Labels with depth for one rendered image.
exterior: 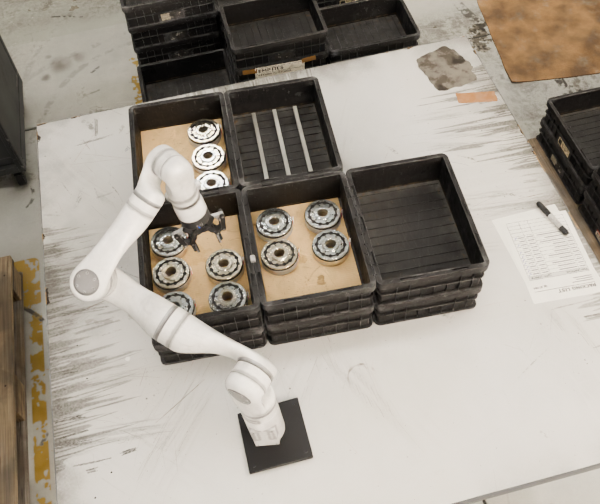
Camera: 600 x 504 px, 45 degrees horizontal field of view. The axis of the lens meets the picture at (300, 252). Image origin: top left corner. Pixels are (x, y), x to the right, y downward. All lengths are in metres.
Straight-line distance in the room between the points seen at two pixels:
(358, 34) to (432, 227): 1.48
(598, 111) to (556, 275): 1.26
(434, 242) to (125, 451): 1.00
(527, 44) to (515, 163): 1.61
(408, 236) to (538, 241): 0.43
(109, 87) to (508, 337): 2.51
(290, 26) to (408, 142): 1.00
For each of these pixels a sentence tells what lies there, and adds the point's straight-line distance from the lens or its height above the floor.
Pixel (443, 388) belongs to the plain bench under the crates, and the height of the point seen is 0.70.
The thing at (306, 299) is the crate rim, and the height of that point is 0.93.
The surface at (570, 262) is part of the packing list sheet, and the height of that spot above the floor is 0.70.
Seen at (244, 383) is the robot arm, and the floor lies 1.04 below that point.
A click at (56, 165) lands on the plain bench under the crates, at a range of 2.59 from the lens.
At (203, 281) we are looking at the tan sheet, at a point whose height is 0.83.
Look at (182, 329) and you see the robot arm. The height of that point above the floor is 1.09.
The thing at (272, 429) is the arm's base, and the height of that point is 0.81.
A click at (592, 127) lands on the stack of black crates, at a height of 0.27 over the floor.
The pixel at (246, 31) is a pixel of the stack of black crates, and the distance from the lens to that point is 3.25.
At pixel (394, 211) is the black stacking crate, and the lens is 2.12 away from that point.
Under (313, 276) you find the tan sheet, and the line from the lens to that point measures 1.99.
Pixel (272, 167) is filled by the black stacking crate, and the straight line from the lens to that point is 2.23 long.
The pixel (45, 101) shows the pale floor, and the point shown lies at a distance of 3.92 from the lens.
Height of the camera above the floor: 2.51
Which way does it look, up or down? 56 degrees down
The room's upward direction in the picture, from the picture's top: 5 degrees counter-clockwise
